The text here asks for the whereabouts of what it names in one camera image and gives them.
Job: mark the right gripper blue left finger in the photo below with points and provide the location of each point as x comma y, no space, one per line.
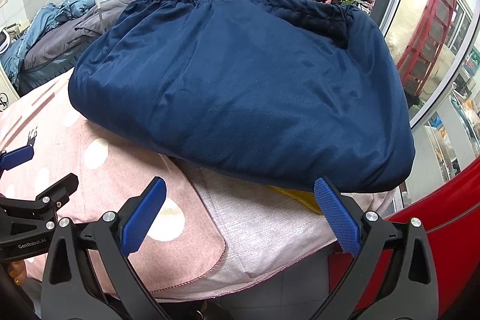
138,213

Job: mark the navy blue padded jacket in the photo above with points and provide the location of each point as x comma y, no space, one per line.
278,92

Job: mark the pink polka dot bedsheet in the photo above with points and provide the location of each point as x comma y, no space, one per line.
214,234

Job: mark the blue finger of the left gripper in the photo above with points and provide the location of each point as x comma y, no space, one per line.
16,157

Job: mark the red stepladder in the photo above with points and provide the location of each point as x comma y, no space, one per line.
425,45

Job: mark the gold satin folded cloth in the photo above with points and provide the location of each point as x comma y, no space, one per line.
306,199

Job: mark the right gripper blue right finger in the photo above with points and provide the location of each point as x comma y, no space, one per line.
342,214

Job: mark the light blue blanket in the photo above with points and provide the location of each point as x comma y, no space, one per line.
49,17

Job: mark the white floor machine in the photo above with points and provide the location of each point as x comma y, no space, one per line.
8,94

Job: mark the grey quilt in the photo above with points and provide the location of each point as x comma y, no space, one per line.
73,33

